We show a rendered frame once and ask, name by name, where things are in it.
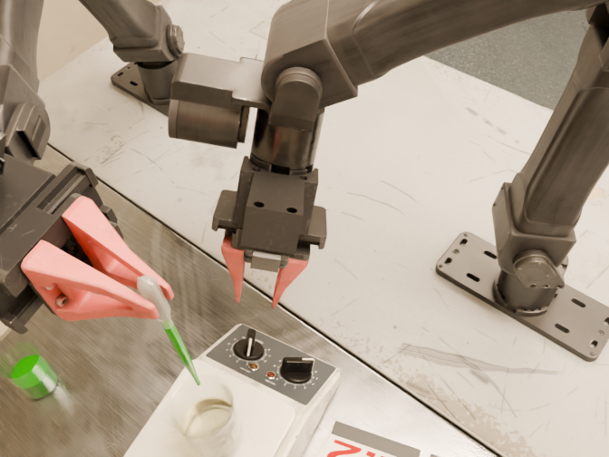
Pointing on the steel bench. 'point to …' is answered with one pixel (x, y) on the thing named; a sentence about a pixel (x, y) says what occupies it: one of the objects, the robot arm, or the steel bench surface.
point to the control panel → (270, 363)
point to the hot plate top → (148, 438)
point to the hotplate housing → (307, 417)
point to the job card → (371, 442)
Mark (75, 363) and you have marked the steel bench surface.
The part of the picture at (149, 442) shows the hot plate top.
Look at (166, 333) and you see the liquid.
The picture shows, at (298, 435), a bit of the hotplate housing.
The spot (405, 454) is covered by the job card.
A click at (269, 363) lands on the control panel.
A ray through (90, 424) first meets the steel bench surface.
